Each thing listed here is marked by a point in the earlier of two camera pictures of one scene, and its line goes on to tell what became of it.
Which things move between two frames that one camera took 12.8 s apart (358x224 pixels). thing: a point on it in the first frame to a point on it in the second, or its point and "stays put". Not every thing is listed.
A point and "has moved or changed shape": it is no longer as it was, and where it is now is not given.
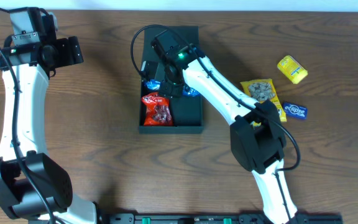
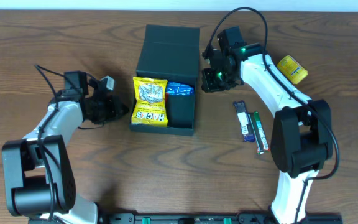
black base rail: x=217 y=218 stays put
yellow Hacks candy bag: x=261 y=90 has moved or changed shape
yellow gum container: x=292 y=70 stays put
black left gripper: x=74 y=50 to x=111 y=107
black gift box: x=187 y=111 has moved or changed shape
